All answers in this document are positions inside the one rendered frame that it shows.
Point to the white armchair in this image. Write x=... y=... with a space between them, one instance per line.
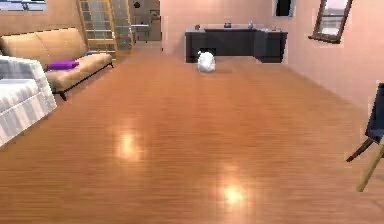
x=20 y=93

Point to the tan sofa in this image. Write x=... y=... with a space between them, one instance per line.
x=40 y=46

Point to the white bin bag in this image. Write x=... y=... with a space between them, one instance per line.
x=206 y=62

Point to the blue vase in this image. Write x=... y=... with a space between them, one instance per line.
x=250 y=25

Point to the wooden shelf unit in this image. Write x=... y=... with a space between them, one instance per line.
x=100 y=26

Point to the black desk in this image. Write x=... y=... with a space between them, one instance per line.
x=233 y=43

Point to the white table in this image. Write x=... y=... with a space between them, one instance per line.
x=141 y=28

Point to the wide window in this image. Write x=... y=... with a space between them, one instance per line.
x=22 y=4

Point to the dark blue chair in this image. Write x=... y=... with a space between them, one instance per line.
x=375 y=123

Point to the dark small pot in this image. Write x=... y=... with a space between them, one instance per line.
x=227 y=25

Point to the black wall picture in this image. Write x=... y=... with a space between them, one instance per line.
x=284 y=7

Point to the purple cushion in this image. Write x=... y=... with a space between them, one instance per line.
x=62 y=64

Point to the dark framed window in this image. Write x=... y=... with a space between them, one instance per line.
x=330 y=20

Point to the small round dark object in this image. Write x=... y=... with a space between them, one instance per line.
x=197 y=27

